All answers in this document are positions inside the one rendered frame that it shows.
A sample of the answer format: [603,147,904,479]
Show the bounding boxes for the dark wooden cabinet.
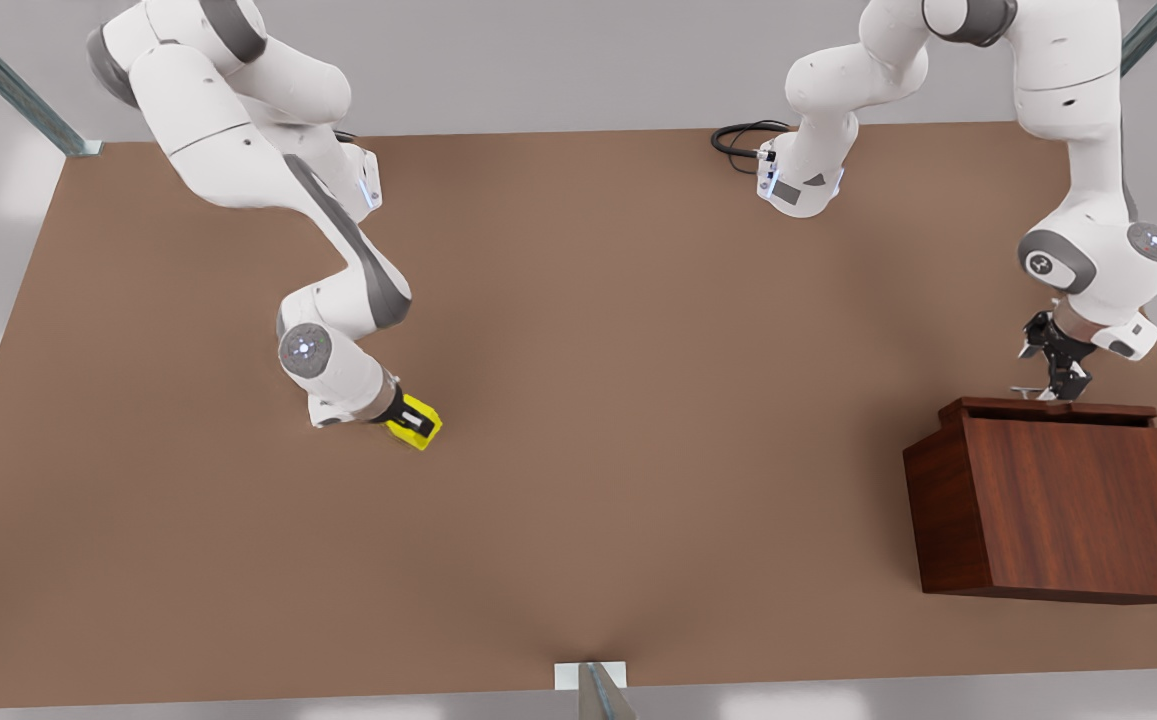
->
[902,412,1157,607]

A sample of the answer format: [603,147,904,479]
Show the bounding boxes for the dark wooden drawer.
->
[939,385,1157,429]

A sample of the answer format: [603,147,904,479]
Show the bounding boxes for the yellow square block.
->
[385,394,444,452]

